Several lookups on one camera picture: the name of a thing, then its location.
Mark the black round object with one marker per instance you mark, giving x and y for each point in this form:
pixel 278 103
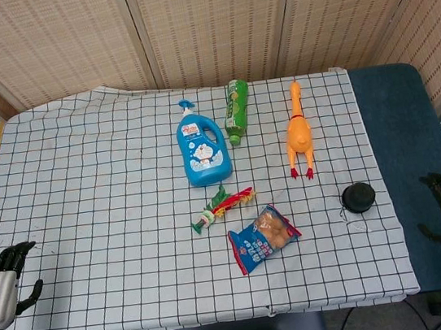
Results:
pixel 358 197

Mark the white black checked tablecloth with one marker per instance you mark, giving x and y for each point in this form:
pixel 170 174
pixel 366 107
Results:
pixel 107 209

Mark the orange rubber chicken toy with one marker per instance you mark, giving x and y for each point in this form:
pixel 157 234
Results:
pixel 299 133

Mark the blue red snack bag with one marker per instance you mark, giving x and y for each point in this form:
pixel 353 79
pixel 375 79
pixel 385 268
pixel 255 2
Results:
pixel 262 241

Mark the colourful feather shuttlecock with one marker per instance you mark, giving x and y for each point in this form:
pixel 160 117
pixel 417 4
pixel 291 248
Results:
pixel 226 203

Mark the blue detergent bottle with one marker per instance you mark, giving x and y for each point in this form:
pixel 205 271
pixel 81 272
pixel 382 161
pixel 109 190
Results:
pixel 204 155

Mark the green plastic drink bottle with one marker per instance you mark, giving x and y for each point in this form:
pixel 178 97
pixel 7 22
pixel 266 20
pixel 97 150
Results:
pixel 237 109

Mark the woven bamboo folding screen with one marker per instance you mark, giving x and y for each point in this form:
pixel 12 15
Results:
pixel 204 19

